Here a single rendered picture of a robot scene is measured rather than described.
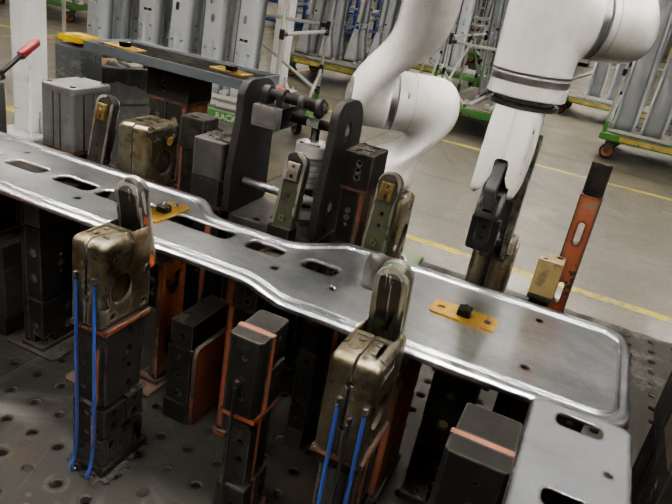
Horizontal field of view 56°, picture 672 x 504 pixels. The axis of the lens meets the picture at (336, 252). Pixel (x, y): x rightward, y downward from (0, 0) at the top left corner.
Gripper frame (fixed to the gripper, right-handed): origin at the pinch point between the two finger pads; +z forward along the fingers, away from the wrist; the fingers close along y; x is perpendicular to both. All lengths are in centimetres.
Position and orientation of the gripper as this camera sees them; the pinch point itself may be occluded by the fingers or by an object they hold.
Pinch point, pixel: (488, 230)
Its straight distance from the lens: 77.7
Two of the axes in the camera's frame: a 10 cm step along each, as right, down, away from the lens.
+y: -4.0, 3.1, -8.6
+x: 9.0, 3.0, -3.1
